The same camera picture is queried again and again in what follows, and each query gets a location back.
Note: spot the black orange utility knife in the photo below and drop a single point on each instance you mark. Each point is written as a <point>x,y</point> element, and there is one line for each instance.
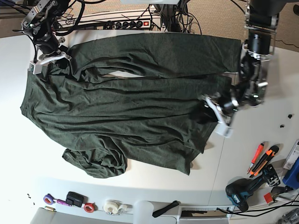
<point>265,159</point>

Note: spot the black marker pen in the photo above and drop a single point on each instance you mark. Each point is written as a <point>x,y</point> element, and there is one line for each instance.
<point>163,210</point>

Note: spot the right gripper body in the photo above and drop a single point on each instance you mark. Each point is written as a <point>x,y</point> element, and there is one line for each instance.
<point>49,52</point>

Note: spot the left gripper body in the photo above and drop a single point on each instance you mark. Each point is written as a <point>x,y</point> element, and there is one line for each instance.
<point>224,107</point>

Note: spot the purple tape roll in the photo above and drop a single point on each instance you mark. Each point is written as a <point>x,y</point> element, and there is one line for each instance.
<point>49,199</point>

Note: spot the red tape roll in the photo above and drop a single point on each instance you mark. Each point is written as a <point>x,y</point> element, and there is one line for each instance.
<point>89,207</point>

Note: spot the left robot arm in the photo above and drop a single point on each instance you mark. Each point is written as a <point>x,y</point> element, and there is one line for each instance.
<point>261,22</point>

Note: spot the teal cordless drill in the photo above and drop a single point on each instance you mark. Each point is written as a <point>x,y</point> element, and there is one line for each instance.
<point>239,191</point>

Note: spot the white tape roll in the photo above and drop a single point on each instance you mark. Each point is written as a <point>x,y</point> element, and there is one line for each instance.
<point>114,207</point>

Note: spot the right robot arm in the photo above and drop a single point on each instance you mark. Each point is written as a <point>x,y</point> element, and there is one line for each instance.
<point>42,26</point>

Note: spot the dark green t-shirt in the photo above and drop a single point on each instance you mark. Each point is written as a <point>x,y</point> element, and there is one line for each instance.
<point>131,97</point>

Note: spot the blue box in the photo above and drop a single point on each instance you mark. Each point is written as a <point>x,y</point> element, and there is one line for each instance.
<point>291,178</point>

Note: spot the black action camera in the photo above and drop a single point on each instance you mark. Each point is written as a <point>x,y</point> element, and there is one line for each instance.
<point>74,199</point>

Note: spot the white power strip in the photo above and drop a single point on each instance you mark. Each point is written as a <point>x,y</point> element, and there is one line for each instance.
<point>127,25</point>

